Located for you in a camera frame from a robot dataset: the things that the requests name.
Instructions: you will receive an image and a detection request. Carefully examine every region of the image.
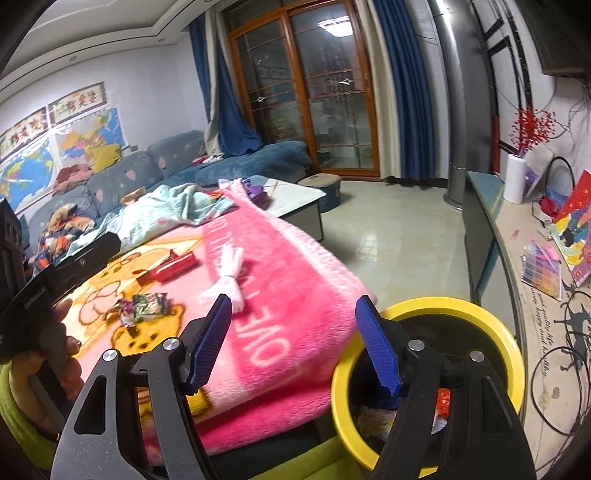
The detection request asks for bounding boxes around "colourful clothes pile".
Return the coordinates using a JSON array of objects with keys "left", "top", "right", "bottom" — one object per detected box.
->
[{"left": 34, "top": 203, "right": 95, "bottom": 264}]

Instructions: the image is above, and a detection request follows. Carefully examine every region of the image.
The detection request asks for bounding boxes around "pink cartoon printed blanket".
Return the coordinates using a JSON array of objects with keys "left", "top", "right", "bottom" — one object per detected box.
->
[{"left": 28, "top": 178, "right": 377, "bottom": 455}]

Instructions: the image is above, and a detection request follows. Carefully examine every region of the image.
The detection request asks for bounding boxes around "colourful painting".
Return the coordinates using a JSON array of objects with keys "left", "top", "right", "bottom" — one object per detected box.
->
[{"left": 549, "top": 170, "right": 591, "bottom": 287}]

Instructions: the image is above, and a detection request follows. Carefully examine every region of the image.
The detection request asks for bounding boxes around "person's green clothed leg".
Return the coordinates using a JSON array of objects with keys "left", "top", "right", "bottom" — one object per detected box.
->
[{"left": 203, "top": 431, "right": 375, "bottom": 480}]

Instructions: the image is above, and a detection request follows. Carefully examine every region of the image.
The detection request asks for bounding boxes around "yellow cloth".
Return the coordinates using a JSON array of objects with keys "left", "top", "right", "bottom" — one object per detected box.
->
[{"left": 90, "top": 144, "right": 122, "bottom": 172}]

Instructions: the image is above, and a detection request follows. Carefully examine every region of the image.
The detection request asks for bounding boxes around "white vase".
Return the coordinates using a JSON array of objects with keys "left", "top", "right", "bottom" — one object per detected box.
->
[{"left": 502, "top": 154, "right": 528, "bottom": 205}]

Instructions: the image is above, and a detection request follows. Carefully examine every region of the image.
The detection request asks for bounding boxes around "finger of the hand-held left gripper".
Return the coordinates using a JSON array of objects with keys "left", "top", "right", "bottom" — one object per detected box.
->
[{"left": 46, "top": 232, "right": 122, "bottom": 301}]

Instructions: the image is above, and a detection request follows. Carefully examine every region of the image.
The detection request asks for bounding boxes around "purple item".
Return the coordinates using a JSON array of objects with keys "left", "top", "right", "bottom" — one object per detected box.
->
[{"left": 242, "top": 178, "right": 271, "bottom": 206}]

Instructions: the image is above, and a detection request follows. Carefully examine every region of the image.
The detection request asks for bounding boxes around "white coffee table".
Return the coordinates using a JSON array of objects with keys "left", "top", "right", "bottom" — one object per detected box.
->
[{"left": 249, "top": 178, "right": 324, "bottom": 243}]

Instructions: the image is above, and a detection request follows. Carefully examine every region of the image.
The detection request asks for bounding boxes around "dark printed snack wrapper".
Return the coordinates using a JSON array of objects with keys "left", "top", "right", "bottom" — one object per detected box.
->
[{"left": 133, "top": 293, "right": 171, "bottom": 320}]

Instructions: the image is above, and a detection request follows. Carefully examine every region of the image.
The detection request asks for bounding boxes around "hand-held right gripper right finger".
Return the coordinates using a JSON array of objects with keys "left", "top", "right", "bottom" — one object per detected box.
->
[{"left": 355, "top": 295, "right": 539, "bottom": 480}]

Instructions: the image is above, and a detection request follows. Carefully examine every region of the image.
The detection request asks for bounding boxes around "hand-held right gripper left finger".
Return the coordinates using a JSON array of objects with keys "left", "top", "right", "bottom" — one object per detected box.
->
[{"left": 50, "top": 293, "right": 232, "bottom": 480}]

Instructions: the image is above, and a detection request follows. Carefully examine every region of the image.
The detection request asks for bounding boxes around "red tube wrapper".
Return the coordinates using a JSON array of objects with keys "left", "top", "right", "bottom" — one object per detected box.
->
[{"left": 136, "top": 251, "right": 197, "bottom": 284}]

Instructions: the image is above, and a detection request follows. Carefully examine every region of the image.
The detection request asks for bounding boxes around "purple candy wrapper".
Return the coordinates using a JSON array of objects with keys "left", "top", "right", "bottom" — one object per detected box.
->
[{"left": 117, "top": 299, "right": 139, "bottom": 329}]

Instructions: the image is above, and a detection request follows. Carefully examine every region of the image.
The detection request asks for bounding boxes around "person's left forearm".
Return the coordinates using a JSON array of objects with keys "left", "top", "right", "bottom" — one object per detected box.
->
[{"left": 0, "top": 364, "right": 63, "bottom": 467}]

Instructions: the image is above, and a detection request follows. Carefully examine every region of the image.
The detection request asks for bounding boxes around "blue curtain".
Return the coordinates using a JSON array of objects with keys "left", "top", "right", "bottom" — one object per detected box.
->
[
  {"left": 369, "top": 0, "right": 437, "bottom": 181},
  {"left": 188, "top": 16, "right": 266, "bottom": 158}
]

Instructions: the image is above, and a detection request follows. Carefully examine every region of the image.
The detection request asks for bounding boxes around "yellow round bin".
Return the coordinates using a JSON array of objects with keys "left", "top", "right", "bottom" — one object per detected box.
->
[{"left": 330, "top": 296, "right": 527, "bottom": 476}]

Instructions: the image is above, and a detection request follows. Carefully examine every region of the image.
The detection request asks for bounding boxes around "wooden sliding glass door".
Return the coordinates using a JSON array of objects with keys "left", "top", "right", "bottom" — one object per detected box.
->
[{"left": 222, "top": 0, "right": 384, "bottom": 178}]

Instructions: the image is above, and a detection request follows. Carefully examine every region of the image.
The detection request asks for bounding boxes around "calligraphy wall poster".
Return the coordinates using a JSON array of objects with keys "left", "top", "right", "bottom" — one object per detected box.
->
[
  {"left": 47, "top": 82, "right": 109, "bottom": 124},
  {"left": 0, "top": 107, "right": 49, "bottom": 162}
]

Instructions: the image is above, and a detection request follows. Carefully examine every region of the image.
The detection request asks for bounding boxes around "white foam net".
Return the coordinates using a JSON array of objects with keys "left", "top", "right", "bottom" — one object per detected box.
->
[{"left": 198, "top": 244, "right": 247, "bottom": 315}]

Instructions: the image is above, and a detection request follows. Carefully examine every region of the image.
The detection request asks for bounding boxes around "blue heart patterned sofa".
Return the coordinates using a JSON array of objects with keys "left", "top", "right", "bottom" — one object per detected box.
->
[{"left": 18, "top": 129, "right": 312, "bottom": 259}]

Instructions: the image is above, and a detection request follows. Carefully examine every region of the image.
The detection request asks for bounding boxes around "red berry branch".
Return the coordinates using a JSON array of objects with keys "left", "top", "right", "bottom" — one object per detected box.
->
[{"left": 508, "top": 107, "right": 555, "bottom": 158}]

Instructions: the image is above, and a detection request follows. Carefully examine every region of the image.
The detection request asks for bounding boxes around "light blue cartoon printed sheet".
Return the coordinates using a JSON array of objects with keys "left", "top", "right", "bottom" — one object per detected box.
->
[{"left": 99, "top": 182, "right": 241, "bottom": 254}]

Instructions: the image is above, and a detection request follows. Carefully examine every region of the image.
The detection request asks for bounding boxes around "grey tower air conditioner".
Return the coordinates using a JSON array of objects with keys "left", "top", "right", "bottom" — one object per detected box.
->
[{"left": 427, "top": 0, "right": 497, "bottom": 210}]

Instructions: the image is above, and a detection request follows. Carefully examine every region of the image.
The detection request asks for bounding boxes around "person's left hand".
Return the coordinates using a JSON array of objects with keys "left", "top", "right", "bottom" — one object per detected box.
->
[{"left": 8, "top": 298, "right": 86, "bottom": 437}]

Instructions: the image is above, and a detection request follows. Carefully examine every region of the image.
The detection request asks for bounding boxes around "red pink clothes pile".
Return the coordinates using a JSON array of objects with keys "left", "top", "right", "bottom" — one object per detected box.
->
[{"left": 53, "top": 164, "right": 95, "bottom": 195}]

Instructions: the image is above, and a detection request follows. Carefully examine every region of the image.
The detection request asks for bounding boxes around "country map wall poster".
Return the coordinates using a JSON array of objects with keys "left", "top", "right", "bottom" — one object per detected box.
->
[{"left": 53, "top": 107, "right": 129, "bottom": 160}]

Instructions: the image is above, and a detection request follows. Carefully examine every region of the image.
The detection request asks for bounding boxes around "black television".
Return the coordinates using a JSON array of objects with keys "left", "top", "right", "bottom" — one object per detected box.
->
[{"left": 512, "top": 0, "right": 591, "bottom": 77}]

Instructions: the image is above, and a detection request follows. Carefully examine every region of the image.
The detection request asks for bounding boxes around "grey stool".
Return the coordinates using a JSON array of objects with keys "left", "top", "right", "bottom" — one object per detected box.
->
[{"left": 298, "top": 174, "right": 342, "bottom": 214}]

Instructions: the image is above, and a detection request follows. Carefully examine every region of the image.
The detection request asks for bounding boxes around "world map wall poster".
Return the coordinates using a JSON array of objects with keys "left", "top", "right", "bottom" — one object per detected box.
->
[{"left": 0, "top": 138, "right": 58, "bottom": 215}]

